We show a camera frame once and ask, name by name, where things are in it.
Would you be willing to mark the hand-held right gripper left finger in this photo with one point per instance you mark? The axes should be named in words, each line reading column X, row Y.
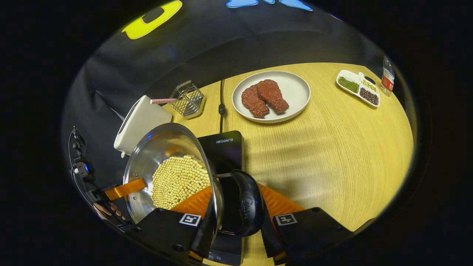
column 207, row 236

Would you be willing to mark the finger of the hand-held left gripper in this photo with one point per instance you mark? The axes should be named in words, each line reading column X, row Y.
column 125, row 188

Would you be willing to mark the red white striped straw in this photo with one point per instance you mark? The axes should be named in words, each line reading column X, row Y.
column 162, row 101

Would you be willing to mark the black round table grommet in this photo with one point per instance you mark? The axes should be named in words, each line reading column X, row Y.
column 371, row 78

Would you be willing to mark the layer of yellow soybeans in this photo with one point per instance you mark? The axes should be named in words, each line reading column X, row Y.
column 181, row 181

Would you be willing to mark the black induction cooktop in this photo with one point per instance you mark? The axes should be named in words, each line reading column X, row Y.
column 229, row 151

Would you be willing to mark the white divided dish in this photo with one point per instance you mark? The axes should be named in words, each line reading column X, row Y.
column 349, row 74

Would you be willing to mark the heap of dark red beans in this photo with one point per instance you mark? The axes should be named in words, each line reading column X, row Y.
column 369, row 96

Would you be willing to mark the heap of green mung beans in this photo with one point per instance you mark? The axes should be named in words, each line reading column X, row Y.
column 348, row 84

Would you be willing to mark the round white plate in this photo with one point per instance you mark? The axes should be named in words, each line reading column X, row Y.
column 295, row 88

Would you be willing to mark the brown meat slice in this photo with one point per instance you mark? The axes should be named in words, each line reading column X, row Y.
column 253, row 103
column 273, row 94

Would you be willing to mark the black backdrop cloth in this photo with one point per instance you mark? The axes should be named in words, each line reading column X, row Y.
column 221, row 44

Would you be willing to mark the white toaster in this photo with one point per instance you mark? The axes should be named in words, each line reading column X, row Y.
column 144, row 118

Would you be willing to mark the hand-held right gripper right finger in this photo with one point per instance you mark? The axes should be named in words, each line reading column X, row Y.
column 269, row 240

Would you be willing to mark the small heap of pale soybeans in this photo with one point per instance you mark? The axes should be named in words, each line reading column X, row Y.
column 368, row 86

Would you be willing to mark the clear water bottle red label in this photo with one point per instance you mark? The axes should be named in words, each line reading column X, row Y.
column 387, row 79

